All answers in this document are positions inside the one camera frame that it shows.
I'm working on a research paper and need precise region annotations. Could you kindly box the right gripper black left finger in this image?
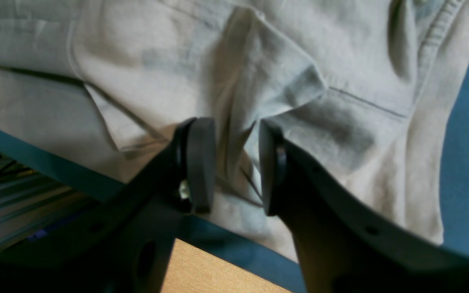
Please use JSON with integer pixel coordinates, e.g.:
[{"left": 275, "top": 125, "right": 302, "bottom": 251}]
[{"left": 0, "top": 118, "right": 216, "bottom": 293}]

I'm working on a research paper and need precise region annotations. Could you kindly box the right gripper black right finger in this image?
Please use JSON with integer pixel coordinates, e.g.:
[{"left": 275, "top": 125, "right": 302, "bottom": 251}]
[{"left": 259, "top": 119, "right": 469, "bottom": 293}]

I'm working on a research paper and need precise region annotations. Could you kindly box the beige T-shirt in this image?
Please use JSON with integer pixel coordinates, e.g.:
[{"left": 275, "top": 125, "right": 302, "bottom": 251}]
[{"left": 0, "top": 0, "right": 469, "bottom": 261}]

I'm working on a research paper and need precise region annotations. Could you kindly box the blue table cloth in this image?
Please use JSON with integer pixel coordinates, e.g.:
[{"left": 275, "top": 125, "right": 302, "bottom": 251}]
[{"left": 0, "top": 8, "right": 469, "bottom": 293}]

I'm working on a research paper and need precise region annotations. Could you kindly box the aluminium table frame beam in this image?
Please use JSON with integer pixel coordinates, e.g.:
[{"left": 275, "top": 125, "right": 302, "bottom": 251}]
[{"left": 0, "top": 174, "right": 95, "bottom": 250}]

